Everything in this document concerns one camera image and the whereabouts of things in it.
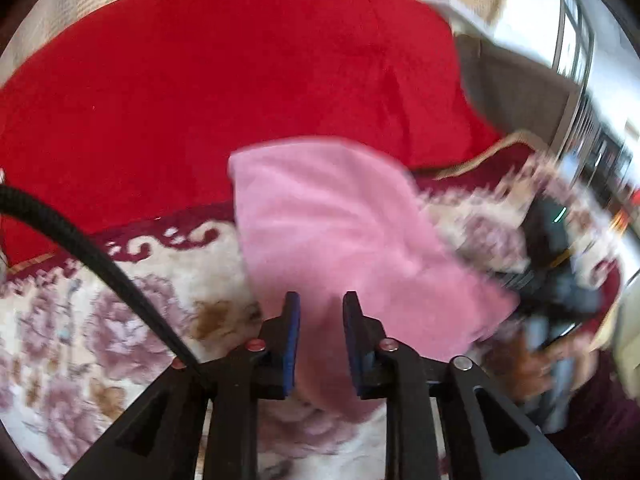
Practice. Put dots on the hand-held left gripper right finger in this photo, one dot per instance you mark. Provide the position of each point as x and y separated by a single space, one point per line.
352 345

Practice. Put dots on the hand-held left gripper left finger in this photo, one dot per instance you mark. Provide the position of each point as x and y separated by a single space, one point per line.
292 345

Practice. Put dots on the pink fleece jacket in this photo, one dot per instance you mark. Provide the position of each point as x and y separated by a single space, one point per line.
340 220

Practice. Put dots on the brown wooden board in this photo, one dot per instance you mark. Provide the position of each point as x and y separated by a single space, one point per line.
520 85

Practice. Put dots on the floral plush blanket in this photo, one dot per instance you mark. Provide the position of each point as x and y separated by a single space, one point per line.
100 320

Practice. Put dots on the red sofa blanket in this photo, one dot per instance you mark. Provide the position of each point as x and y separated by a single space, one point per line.
225 85

